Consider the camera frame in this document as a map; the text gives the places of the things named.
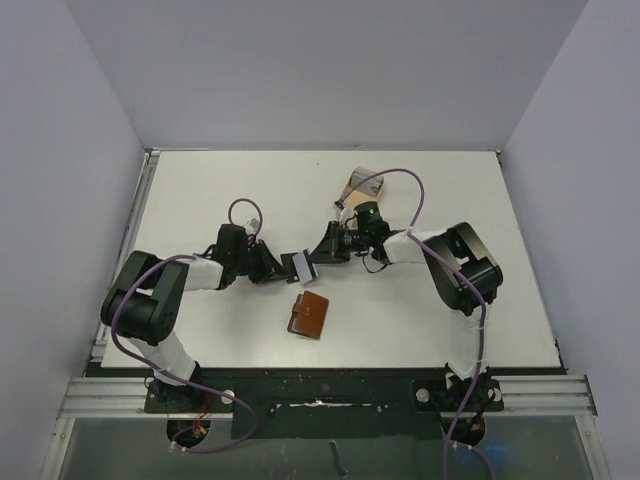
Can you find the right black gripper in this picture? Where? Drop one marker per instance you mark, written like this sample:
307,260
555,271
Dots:
334,241

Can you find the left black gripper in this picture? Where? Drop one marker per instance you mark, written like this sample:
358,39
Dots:
269,269

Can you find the silver striped credit card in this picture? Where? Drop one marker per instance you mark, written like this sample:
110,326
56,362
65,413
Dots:
304,267

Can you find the brown leather card holder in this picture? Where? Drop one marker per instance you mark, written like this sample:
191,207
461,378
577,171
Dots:
308,315

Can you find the black credit card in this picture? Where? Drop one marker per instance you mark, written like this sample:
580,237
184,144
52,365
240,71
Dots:
289,266

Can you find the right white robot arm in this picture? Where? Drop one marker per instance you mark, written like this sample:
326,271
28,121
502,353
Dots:
465,274

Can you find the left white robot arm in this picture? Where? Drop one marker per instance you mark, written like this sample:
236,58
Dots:
142,306

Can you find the tan oval cardboard tray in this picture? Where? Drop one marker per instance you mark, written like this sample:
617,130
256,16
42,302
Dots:
353,198

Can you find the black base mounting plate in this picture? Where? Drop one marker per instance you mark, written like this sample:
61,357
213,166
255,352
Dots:
336,405

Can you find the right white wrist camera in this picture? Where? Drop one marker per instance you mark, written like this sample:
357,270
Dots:
343,213

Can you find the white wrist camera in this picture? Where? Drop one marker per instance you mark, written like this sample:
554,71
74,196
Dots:
343,213
252,226

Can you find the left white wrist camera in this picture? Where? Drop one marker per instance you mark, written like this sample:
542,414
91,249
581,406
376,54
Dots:
252,226

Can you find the aluminium rail left edge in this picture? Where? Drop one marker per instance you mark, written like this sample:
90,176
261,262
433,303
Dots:
144,183

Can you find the aluminium rail front left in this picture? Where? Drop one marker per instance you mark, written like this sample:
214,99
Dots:
103,398

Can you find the aluminium rail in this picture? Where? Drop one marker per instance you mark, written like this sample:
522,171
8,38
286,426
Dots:
103,398
546,395

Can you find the aluminium rail front right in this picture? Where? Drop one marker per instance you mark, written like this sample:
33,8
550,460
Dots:
546,395

